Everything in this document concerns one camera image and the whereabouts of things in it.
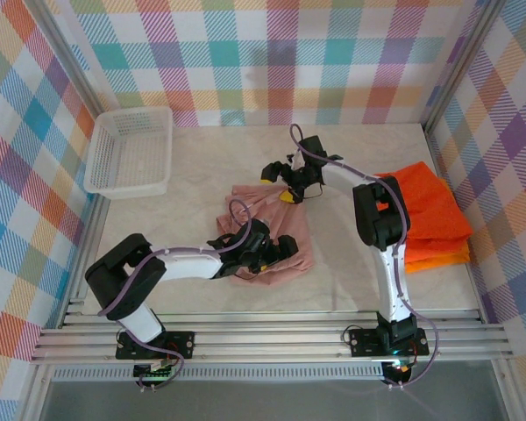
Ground pink shorts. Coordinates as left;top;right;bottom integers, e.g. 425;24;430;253
214;183;316;288

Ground red-orange shorts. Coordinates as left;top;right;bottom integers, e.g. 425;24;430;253
374;161;473;253

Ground light orange shorts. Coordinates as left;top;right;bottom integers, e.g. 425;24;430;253
402;240;472;275

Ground white perforated plastic basket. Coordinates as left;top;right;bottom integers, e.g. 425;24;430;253
82;106;175;201

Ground green circuit board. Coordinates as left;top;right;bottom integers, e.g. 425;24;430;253
132;362;175;382

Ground small circuit board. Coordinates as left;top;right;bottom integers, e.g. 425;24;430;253
384;359;416;383

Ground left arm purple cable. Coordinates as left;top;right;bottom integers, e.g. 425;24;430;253
98;199;252;389

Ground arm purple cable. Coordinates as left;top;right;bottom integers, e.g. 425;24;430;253
98;199;252;389
288;124;442;389

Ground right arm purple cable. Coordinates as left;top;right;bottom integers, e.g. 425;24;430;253
288;124;442;389

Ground aluminium frame rails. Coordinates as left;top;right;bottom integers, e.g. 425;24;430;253
30;310;516;365

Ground slotted grey cable duct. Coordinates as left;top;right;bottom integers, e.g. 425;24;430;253
50;366;387;382

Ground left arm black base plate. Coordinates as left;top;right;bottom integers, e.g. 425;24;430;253
116;331;196;360

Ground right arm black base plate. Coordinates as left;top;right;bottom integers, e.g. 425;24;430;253
348;328;430;357

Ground aluminium upright post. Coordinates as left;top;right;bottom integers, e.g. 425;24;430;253
24;0;105;116
423;0;505;132

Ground aluminium lower frame bar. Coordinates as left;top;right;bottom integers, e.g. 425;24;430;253
493;361;522;421
19;366;53;421

